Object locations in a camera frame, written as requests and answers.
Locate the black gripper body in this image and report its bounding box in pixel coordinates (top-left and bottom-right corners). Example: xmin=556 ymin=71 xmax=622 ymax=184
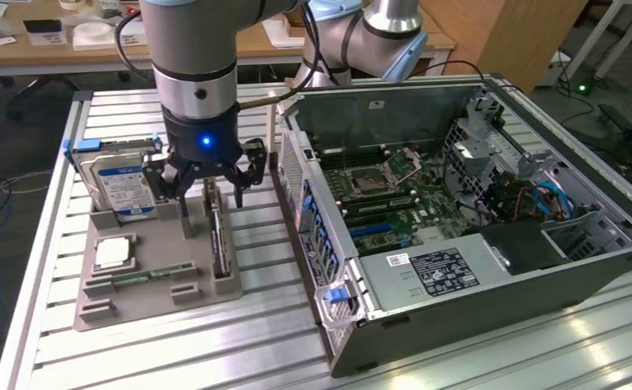
xmin=161 ymin=103 xmax=246 ymax=168

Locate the black graphics card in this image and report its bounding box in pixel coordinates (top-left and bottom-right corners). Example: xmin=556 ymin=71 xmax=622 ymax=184
xmin=201 ymin=178 xmax=230 ymax=281

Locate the hard disk with blue carrier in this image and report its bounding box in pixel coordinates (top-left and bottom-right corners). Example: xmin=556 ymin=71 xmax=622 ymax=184
xmin=62 ymin=136 xmax=165 ymax=223

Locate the silver CPU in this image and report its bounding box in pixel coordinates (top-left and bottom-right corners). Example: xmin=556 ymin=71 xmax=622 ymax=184
xmin=93 ymin=238 xmax=133 ymax=269

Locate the CPU socket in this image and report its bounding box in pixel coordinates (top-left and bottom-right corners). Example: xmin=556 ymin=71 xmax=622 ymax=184
xmin=346 ymin=166 xmax=392 ymax=197

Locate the green RAM stick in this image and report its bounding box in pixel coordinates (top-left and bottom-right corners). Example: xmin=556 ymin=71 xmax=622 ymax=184
xmin=89 ymin=266 xmax=193 ymax=286

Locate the installed RAM stick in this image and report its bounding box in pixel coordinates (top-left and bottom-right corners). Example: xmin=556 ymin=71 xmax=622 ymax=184
xmin=341 ymin=197 xmax=417 ymax=215

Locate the blue expansion slot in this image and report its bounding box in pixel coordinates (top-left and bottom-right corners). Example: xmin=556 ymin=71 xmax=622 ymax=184
xmin=349 ymin=222 xmax=394 ymax=239

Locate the small white labelled box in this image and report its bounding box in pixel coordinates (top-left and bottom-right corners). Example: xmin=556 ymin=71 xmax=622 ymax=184
xmin=114 ymin=22 xmax=149 ymax=47

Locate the stack of white papers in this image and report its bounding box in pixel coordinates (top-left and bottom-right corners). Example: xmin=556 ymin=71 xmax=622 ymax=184
xmin=262 ymin=19 xmax=306 ymax=50

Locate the metal socket cover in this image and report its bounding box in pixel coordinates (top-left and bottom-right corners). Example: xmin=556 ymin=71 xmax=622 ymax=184
xmin=382 ymin=148 xmax=426 ymax=180

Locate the grey parts rack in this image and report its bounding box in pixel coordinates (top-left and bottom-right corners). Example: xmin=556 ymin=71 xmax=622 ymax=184
xmin=73 ymin=184 xmax=244 ymax=332

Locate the black office chair base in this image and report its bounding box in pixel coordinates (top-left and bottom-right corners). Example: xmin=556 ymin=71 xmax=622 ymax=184
xmin=0 ymin=75 xmax=81 ymax=121

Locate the white box with tape roll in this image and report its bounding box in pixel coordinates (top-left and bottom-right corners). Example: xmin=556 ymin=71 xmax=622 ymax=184
xmin=70 ymin=22 xmax=121 ymax=52

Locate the brown cardboard box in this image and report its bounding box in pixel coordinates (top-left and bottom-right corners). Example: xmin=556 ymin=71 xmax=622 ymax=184
xmin=282 ymin=8 xmax=309 ymax=28

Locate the wooden desk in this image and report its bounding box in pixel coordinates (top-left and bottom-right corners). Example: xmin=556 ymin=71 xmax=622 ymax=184
xmin=0 ymin=0 xmax=457 ymax=78

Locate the green motherboard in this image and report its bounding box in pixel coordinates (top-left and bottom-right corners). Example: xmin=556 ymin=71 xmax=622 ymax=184
xmin=314 ymin=141 xmax=484 ymax=253

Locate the blue case latch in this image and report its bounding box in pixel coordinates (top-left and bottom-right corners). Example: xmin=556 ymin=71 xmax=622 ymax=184
xmin=322 ymin=286 xmax=349 ymax=305

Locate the white box with black label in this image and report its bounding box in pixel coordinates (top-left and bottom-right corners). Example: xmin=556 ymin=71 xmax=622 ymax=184
xmin=21 ymin=19 xmax=66 ymax=46

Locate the grey power supply unit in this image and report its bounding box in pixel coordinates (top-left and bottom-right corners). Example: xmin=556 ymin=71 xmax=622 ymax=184
xmin=357 ymin=233 xmax=512 ymax=322

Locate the silver disk bay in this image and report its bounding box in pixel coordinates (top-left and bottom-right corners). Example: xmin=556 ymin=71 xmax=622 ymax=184
xmin=440 ymin=117 xmax=524 ymax=193

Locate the open black PC case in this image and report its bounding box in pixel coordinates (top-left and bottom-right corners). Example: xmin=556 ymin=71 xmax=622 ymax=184
xmin=269 ymin=72 xmax=632 ymax=379

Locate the wooden cabinet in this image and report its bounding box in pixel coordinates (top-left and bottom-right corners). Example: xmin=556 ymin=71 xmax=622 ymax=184
xmin=420 ymin=0 xmax=590 ymax=94

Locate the beige plastic bracket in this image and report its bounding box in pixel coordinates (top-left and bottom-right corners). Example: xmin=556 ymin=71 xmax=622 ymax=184
xmin=266 ymin=103 xmax=289 ymax=159

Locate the white floor cable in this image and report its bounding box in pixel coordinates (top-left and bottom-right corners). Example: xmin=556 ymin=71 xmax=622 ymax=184
xmin=0 ymin=169 xmax=52 ymax=194

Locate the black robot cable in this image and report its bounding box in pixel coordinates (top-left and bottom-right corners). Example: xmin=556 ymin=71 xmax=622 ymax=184
xmin=113 ymin=0 xmax=328 ymax=111

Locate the orange wire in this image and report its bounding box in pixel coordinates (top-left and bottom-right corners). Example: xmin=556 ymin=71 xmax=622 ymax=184
xmin=513 ymin=184 xmax=544 ymax=220

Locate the blue wire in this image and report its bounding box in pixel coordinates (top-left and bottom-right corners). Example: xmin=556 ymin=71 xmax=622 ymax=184
xmin=530 ymin=180 xmax=576 ymax=221

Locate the white table frame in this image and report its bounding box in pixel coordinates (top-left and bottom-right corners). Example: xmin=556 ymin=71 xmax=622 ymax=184
xmin=561 ymin=0 xmax=632 ymax=111

